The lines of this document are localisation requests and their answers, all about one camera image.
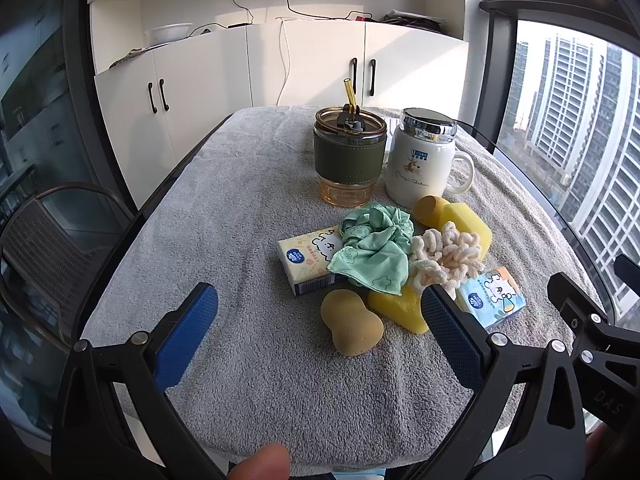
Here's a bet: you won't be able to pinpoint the blue tissue pack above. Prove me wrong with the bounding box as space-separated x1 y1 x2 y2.
456 266 526 330

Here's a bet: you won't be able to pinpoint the yellow rectangular sponge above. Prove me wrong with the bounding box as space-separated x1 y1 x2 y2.
438 203 492 261

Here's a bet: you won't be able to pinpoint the cream chenille scrunchie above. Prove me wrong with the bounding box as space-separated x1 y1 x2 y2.
408 221 485 299

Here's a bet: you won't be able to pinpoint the yellow sponge block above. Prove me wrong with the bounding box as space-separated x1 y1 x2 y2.
367 285 428 335

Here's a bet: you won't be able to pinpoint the orange-yellow makeup sponge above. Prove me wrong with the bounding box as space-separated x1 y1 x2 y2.
411 195 449 230

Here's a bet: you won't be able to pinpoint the yellow tissue pack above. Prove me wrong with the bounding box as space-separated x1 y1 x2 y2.
278 226 343 296

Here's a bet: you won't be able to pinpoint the tan peanut-shaped sponge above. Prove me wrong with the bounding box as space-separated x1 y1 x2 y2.
320 289 384 356

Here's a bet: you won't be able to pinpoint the green floral cloth scrunchie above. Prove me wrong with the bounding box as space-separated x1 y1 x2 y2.
328 204 414 296

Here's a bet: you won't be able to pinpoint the person's right hand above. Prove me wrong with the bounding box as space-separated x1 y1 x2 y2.
585 422 640 480

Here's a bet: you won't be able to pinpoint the person's left hand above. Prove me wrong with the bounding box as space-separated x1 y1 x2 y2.
228 442 291 480

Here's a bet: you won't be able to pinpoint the black wicker chair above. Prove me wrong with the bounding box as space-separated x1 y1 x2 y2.
1 182 134 354

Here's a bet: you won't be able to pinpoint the white ceramic mug chrome lid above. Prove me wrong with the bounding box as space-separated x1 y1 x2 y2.
385 107 475 209

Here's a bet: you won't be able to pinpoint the amber glass tumbler green sleeve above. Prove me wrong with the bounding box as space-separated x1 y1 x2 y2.
312 78 387 208

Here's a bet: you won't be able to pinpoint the white cabinet unit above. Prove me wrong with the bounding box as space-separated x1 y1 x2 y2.
88 0 469 204

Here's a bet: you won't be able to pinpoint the white bowl on cabinet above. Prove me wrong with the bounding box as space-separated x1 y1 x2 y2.
144 23 193 48

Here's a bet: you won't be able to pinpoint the papers on cabinet top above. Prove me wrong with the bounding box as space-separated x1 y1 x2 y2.
381 10 447 34

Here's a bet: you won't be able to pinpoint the black window frame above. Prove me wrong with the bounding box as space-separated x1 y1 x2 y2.
473 0 639 152

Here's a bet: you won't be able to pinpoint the white hanging cable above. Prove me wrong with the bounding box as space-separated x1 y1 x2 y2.
274 16 294 108

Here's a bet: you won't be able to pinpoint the black power cable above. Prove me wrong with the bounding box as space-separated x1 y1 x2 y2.
230 0 374 28

